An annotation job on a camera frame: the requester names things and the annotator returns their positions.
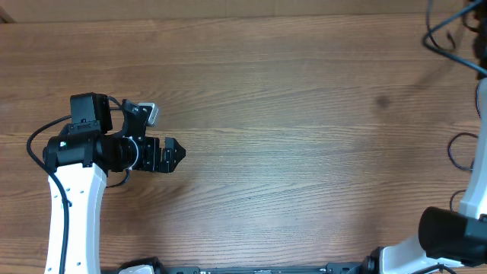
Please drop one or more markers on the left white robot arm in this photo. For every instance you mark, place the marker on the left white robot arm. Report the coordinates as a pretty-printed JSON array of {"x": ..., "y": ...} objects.
[{"x": 78, "y": 162}]

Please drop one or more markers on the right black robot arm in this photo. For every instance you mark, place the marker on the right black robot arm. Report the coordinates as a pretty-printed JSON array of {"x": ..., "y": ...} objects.
[{"x": 447, "y": 239}]

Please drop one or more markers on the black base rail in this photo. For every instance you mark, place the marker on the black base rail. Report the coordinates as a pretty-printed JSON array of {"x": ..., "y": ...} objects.
[{"x": 154, "y": 265}]

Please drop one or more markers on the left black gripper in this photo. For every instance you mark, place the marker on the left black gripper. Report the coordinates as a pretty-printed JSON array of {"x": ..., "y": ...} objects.
[{"x": 167, "y": 163}]

